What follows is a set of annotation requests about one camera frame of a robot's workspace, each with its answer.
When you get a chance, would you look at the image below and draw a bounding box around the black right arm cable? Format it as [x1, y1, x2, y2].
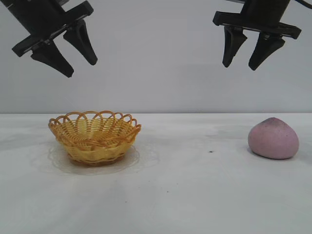
[298, 0, 312, 12]

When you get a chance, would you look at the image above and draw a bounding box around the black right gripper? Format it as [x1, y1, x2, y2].
[212, 0, 302, 71]

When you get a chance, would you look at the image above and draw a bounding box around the pink toy peach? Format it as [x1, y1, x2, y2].
[248, 117, 300, 160]

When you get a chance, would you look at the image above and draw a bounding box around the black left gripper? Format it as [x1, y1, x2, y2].
[0, 0, 98, 78]

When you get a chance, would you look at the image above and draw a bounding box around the yellow woven plastic basket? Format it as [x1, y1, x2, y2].
[48, 110, 142, 167]

